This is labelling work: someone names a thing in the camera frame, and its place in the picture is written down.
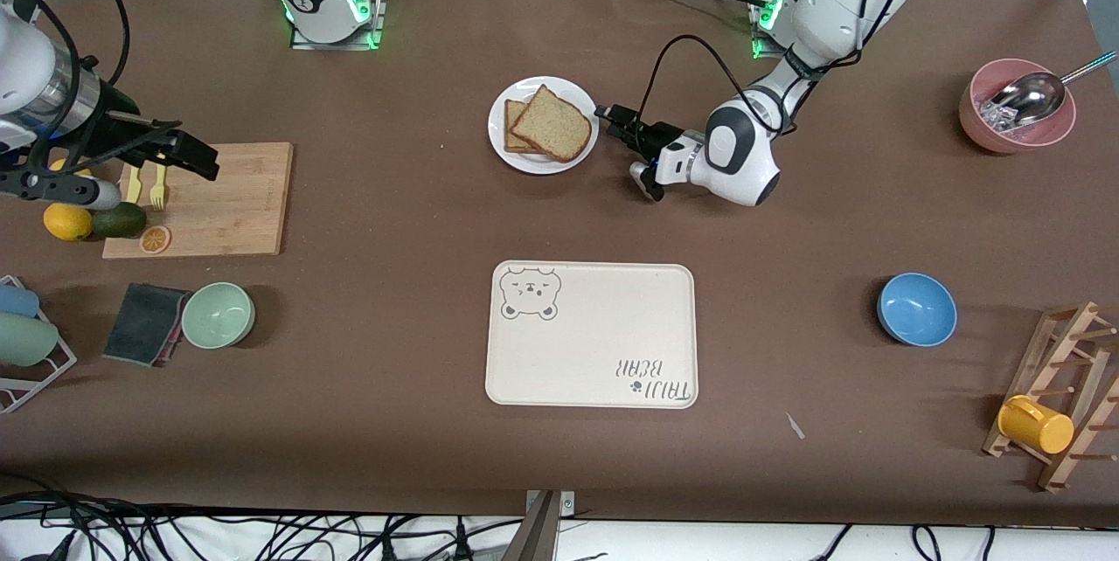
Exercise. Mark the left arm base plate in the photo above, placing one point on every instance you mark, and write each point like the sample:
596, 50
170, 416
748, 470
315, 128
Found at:
759, 19

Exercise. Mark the wooden cutting board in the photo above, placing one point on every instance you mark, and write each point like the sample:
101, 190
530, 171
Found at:
245, 203

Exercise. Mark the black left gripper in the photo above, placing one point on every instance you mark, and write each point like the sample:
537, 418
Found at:
652, 138

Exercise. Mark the metal scoop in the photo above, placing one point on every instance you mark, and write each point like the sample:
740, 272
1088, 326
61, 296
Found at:
1036, 98

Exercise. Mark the plain brown bread slice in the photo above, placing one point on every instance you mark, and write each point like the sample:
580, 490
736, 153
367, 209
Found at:
551, 124

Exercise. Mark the toy orange slice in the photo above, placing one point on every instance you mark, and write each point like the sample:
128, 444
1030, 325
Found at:
155, 239

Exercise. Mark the clear ice pieces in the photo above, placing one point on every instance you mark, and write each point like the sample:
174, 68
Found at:
995, 115

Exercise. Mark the yellow mug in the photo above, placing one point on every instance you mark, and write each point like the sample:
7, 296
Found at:
1036, 426

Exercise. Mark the yellow lemon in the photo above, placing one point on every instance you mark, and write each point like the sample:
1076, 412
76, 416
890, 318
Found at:
66, 225
70, 168

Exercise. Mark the dark green avocado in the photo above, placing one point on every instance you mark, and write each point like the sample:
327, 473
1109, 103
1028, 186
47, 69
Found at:
122, 222

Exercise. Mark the bread slice under egg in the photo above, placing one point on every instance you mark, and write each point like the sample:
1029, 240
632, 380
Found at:
517, 128

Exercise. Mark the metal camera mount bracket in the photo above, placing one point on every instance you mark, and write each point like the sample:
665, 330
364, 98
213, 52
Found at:
544, 526

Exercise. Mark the pink bowl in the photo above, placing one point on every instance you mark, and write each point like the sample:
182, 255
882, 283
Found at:
1014, 141

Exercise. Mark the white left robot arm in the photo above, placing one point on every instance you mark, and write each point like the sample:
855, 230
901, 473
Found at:
743, 155

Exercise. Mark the pale green bowl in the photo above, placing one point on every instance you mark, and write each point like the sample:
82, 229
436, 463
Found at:
218, 315

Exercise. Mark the small white paper scrap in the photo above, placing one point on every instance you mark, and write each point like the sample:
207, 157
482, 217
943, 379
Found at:
795, 426

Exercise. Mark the light blue cup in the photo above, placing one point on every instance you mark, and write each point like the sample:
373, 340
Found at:
17, 301

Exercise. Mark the yellow plastic fork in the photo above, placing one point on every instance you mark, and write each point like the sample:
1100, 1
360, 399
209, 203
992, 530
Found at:
159, 192

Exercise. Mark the wooden mug rack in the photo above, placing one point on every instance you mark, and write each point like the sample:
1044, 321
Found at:
1084, 386

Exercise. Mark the white round plate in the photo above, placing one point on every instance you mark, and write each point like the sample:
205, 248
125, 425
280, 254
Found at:
500, 150

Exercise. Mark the cream bear print tray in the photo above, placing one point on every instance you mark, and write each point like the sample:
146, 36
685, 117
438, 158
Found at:
603, 325

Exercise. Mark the pale green cup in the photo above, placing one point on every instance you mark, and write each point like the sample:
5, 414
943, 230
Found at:
26, 339

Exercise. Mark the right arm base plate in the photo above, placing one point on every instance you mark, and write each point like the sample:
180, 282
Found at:
378, 10

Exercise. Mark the yellow plastic knife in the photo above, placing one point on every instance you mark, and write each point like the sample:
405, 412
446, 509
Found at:
134, 188

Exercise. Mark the dark grey sponge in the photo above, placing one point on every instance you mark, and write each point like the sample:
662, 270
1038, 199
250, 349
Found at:
144, 323

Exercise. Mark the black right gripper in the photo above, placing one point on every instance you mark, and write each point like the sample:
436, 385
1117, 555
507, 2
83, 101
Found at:
112, 131

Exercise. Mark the blue bowl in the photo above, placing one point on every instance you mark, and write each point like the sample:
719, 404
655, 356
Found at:
916, 309

